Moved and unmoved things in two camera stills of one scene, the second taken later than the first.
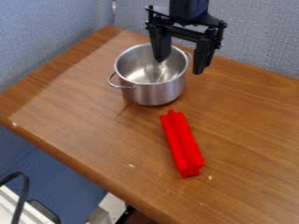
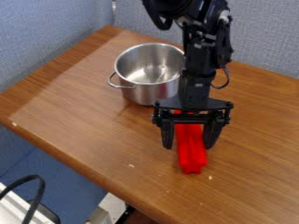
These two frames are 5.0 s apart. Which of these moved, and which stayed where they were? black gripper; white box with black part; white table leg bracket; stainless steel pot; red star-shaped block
Moved: black gripper; red star-shaped block
Stayed: white table leg bracket; white box with black part; stainless steel pot
